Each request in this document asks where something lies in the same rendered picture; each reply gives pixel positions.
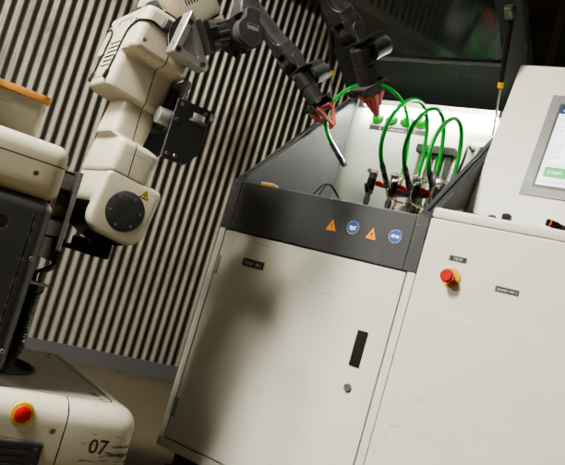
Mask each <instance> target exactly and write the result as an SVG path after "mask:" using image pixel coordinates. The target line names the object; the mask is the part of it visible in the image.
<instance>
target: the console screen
mask: <svg viewBox="0 0 565 465"><path fill-rule="evenodd" d="M519 194H520V195H526V196H531V197H542V198H548V199H554V200H559V201H565V96H559V95H554V96H553V98H552V101H551V103H550V106H549V108H548V111H547V116H546V119H545V121H544V123H543V126H542V129H541V132H540V135H539V137H538V140H537V142H536V145H535V149H534V152H533V155H532V158H531V160H530V163H529V165H528V168H527V171H526V174H525V177H524V178H523V183H522V186H521V189H520V192H519Z"/></svg>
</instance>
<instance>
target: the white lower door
mask: <svg viewBox="0 0 565 465"><path fill-rule="evenodd" d="M212 272H213V277H212V280H211V284H210V288H209V292H208V295H207V298H206V302H205V304H204V308H203V311H202V314H201V318H200V320H199V323H198V329H197V332H196V336H195V338H194V342H193V345H192V348H191V352H190V354H189V357H188V361H187V364H186V370H185V372H184V376H183V379H182V382H181V386H180V388H179V392H178V395H177V397H175V398H174V403H173V407H172V409H171V413H170V415H171V416H172V417H171V420H170V422H169V426H168V429H167V432H166V437H168V438H171V439H173V440H174V441H176V442H178V443H180V444H182V445H184V446H186V447H189V448H191V449H193V450H195V451H197V452H199V453H201V454H203V455H205V456H207V457H209V458H211V459H214V460H216V461H218V462H220V463H221V464H224V465H355V461H356V457H357V454H358V450H359V447H360V444H361V440H362V436H363V433H364V430H365V427H366V423H367V417H368V414H369V410H370V407H371V403H372V400H373V397H374V393H375V389H376V386H377V383H378V380H379V373H380V370H381V366H382V363H383V360H384V356H385V352H386V350H387V346H388V342H389V339H390V335H391V330H392V326H393V323H394V319H395V316H396V313H397V309H398V305H399V302H400V299H401V295H402V292H403V285H404V283H405V279H406V276H407V273H405V272H402V271H399V270H395V269H390V268H384V267H380V266H376V265H372V264H368V263H364V262H360V261H356V260H352V259H349V258H345V257H341V256H334V255H330V254H326V253H322V252H319V251H314V250H310V249H306V248H303V247H299V246H295V245H291V244H284V243H280V242H276V241H272V240H269V239H265V238H260V237H257V236H253V235H249V234H245V233H241V232H234V231H230V230H227V231H226V234H225V236H224V239H223V243H222V248H221V252H220V254H219V255H217V257H216V261H215V264H214V267H213V271H212Z"/></svg>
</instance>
